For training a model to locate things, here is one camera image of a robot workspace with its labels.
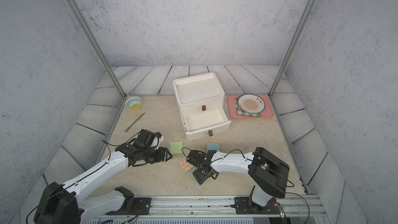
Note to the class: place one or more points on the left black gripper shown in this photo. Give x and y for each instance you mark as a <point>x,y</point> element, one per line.
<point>163,155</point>

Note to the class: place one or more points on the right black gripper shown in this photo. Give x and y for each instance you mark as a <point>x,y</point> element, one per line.
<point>197,176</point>

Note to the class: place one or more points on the white three-drawer cabinet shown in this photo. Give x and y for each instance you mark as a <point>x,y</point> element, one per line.
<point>197,89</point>

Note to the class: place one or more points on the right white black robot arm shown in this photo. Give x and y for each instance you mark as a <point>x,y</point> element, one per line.
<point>268,171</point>

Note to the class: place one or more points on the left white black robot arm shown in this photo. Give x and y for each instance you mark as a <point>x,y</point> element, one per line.
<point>70,203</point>

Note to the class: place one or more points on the green sticky pad near cabinet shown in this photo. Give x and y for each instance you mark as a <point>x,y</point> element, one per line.
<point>176,147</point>

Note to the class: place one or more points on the blue sticky note pad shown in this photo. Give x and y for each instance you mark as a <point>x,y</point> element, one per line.
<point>213,146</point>

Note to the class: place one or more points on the patterned orange pad left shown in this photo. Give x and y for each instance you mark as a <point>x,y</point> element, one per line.
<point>185,165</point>

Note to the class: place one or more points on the metal knife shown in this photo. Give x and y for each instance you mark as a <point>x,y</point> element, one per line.
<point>134,122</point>

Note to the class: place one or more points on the small patterned bowl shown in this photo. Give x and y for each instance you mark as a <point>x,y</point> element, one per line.
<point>133,102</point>

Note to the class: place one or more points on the green plaid cloth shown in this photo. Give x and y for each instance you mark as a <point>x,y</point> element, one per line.
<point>240,112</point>

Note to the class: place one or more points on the white orange patterned plate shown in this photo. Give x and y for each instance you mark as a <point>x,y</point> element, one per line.
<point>251,103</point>

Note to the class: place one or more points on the pink tray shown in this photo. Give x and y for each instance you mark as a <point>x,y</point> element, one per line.
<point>267,113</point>

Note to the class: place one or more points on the aluminium front rail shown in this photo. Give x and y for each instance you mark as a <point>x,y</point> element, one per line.
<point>210,206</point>

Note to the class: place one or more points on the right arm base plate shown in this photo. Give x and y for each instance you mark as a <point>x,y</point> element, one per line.
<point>245,205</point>

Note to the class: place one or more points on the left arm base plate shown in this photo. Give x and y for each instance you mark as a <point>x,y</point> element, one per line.
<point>133,206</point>

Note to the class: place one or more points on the left aluminium frame post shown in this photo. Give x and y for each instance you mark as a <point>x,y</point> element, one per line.
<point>76,12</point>

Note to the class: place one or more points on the aluminium frame post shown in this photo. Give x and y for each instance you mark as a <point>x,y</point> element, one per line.
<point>306,14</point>
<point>76,12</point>

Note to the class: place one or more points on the right aluminium frame post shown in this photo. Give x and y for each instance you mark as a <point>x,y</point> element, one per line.
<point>306,14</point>

